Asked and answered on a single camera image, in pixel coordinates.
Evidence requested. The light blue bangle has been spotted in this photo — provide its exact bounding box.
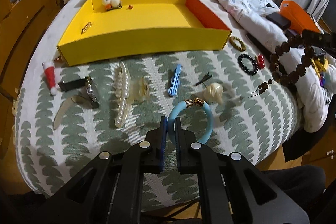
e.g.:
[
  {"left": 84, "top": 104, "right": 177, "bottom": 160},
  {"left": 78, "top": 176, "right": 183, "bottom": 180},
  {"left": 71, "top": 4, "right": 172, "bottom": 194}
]
[{"left": 167, "top": 98, "right": 214, "bottom": 144}]

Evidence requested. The large brown bead bracelet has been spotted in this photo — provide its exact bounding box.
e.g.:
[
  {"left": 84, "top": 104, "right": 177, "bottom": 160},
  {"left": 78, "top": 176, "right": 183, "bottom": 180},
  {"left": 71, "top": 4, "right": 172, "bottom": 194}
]
[{"left": 248, "top": 33, "right": 316, "bottom": 98}]

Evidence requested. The clear plastic hair claw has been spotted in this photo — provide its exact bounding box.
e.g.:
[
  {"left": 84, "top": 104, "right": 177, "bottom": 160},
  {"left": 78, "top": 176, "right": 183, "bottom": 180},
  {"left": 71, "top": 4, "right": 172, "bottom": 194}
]
[{"left": 130, "top": 77, "right": 150, "bottom": 104}]

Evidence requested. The cream shell hair claw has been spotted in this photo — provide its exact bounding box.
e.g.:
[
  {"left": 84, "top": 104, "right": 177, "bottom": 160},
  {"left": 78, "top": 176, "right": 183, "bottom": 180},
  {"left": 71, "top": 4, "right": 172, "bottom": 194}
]
[{"left": 203, "top": 83, "right": 224, "bottom": 105}]

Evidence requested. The red bead hair tie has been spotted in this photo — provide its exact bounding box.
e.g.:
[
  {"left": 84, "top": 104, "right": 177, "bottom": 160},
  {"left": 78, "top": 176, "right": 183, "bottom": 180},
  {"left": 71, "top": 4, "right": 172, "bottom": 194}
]
[{"left": 256, "top": 53, "right": 266, "bottom": 70}]

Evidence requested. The blue hair clip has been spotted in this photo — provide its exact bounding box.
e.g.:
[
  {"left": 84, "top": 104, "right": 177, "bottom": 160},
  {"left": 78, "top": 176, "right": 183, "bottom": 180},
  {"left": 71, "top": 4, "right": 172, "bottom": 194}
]
[{"left": 167, "top": 64, "right": 182, "bottom": 97}]

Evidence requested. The small black hair clip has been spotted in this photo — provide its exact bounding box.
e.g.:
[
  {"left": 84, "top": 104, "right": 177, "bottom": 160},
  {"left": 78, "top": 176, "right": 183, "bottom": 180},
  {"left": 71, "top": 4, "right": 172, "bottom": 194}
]
[{"left": 195, "top": 73, "right": 213, "bottom": 86}]

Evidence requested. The pearl hair clip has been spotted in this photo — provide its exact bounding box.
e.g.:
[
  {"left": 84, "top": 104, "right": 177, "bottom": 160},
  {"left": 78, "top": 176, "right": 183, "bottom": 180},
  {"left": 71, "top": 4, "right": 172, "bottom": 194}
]
[{"left": 114, "top": 61, "right": 131, "bottom": 128}]

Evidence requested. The wrist watch with strap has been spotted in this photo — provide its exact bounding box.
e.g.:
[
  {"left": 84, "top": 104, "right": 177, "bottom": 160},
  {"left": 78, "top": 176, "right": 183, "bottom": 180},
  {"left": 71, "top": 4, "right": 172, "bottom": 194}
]
[{"left": 53, "top": 76, "right": 100, "bottom": 130}]

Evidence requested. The brown wooden bead bracelet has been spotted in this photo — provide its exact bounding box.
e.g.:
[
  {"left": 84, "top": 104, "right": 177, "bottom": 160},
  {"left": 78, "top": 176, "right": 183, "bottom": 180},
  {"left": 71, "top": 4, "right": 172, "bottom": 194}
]
[{"left": 228, "top": 36, "right": 247, "bottom": 53}]

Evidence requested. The black bead bracelet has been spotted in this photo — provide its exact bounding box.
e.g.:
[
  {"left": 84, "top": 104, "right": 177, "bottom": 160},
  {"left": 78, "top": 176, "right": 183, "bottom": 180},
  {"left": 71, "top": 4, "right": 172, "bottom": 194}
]
[{"left": 237, "top": 53, "right": 260, "bottom": 76}]

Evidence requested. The red santa hat clip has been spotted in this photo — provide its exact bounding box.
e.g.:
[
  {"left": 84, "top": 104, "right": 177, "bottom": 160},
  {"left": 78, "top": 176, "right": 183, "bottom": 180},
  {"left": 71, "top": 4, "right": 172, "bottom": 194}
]
[{"left": 42, "top": 61, "right": 57, "bottom": 96}]

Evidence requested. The small gold hair clip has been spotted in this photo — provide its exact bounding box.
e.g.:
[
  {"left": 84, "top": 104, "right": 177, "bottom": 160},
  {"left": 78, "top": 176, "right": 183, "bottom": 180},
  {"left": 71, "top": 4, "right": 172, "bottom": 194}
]
[{"left": 81, "top": 22, "right": 92, "bottom": 34}]

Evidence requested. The white bunny hair clip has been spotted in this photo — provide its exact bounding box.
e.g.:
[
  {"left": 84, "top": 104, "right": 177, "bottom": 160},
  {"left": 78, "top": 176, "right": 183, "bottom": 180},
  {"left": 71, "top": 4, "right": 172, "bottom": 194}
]
[{"left": 102, "top": 0, "right": 122, "bottom": 11}]

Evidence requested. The orange box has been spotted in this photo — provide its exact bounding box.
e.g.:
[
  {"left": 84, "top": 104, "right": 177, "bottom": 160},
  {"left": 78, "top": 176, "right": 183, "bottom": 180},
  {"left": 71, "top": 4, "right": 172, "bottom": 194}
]
[{"left": 280, "top": 1, "right": 320, "bottom": 34}]

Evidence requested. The black small box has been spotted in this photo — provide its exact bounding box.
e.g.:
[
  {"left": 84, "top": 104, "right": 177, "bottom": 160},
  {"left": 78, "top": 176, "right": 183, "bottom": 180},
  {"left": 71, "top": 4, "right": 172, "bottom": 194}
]
[{"left": 266, "top": 12, "right": 291, "bottom": 30}]

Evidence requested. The green patterned bed sheet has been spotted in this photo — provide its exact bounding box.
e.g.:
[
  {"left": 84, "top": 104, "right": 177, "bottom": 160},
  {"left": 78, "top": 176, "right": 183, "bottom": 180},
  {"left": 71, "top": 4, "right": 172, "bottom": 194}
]
[{"left": 15, "top": 0, "right": 302, "bottom": 196}]

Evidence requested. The white floral duvet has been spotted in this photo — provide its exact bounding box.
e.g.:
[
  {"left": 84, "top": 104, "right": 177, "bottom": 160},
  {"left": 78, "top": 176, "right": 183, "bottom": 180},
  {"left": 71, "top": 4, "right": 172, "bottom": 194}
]
[{"left": 218, "top": 0, "right": 335, "bottom": 133}]

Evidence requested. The yellow cardboard box tray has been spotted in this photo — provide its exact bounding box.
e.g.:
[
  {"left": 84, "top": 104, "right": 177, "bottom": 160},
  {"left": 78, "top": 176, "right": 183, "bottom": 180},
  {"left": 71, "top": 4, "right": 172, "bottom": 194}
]
[{"left": 57, "top": 0, "right": 231, "bottom": 66}]

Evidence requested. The wooden wardrobe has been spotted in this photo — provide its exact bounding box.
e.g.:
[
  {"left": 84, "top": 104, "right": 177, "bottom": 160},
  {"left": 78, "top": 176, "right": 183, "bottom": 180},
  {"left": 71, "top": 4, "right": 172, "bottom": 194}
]
[{"left": 1, "top": 0, "right": 64, "bottom": 157}]

